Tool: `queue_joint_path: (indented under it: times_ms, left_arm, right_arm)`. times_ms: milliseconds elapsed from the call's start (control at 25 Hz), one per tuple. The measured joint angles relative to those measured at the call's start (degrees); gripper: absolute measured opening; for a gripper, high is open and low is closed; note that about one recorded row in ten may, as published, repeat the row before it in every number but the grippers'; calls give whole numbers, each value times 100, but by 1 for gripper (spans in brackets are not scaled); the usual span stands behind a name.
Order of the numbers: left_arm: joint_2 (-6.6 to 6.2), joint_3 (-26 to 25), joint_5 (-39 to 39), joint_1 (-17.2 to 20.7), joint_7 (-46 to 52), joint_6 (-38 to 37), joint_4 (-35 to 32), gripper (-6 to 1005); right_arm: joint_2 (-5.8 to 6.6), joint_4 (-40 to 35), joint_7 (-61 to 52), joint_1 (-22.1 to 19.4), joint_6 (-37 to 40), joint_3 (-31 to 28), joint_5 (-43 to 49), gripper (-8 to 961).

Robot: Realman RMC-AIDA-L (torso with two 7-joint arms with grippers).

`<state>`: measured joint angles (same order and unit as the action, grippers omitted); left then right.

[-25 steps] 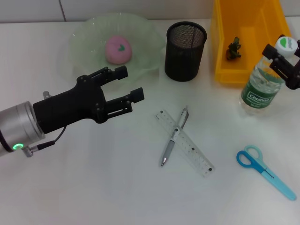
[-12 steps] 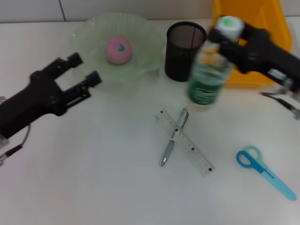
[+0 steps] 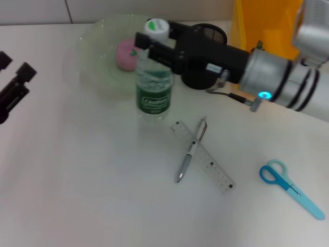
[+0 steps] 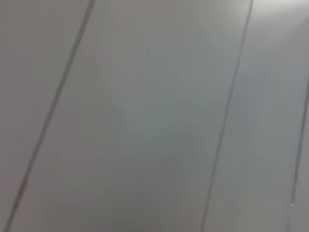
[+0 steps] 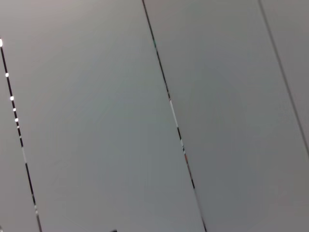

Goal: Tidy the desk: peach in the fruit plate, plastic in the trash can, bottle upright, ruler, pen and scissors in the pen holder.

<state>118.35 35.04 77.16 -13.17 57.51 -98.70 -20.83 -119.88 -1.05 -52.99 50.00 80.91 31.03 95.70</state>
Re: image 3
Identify clear plastic ruler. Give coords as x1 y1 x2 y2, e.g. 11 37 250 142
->
169 120 236 195

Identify pink peach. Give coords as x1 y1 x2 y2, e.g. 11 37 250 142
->
115 38 144 72

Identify green glass fruit plate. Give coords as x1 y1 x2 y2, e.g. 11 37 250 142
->
77 14 180 100

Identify clear water bottle green label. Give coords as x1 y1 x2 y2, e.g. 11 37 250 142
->
135 17 175 124

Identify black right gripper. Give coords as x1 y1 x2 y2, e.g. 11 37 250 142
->
135 21 251 84

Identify blue plastic scissors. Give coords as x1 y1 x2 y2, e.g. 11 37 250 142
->
259 158 326 221

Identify silver grey pen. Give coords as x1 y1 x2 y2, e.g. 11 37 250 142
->
175 116 209 184

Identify black mesh pen holder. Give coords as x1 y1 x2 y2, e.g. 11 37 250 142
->
179 23 228 90

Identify yellow plastic storage bin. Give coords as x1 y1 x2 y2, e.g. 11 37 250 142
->
231 0 305 60

